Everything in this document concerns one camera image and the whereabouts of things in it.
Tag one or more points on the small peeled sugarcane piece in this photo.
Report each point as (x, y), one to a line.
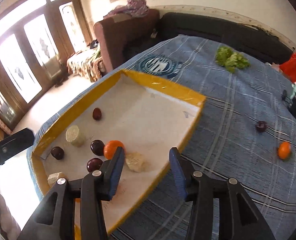
(54, 178)

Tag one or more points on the yellow cardboard tray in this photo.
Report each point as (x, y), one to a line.
(150, 120)

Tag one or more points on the red plastic bag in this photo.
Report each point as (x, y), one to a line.
(295, 66)

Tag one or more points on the wooden glass doors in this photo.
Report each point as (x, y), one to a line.
(52, 37)

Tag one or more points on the long peeled sugarcane piece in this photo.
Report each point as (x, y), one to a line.
(136, 162)

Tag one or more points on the black sofa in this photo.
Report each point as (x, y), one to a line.
(200, 27)

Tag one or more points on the person's left hand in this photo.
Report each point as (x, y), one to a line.
(4, 207)

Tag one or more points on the round peeled sugarcane piece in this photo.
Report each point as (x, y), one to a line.
(75, 136)

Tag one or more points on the small orange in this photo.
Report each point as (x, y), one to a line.
(111, 148)

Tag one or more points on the brown armchair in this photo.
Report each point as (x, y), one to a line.
(113, 37)

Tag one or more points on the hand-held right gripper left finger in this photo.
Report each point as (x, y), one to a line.
(116, 170)

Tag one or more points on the red date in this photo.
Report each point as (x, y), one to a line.
(97, 113)

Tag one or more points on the green lettuce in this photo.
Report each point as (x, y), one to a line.
(231, 58)

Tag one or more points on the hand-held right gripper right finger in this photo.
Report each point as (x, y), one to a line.
(178, 172)

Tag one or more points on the orange with green leaf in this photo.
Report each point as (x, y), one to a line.
(284, 150)

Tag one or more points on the dark purple plum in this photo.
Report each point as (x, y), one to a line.
(97, 147)
(93, 164)
(57, 152)
(261, 126)

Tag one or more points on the patterned cloth covered table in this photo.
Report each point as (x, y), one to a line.
(85, 63)

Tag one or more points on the purple floral cloth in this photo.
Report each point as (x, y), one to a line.
(133, 6)

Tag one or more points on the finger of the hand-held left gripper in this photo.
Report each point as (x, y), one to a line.
(10, 145)

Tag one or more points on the black telephone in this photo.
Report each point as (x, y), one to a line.
(94, 44)

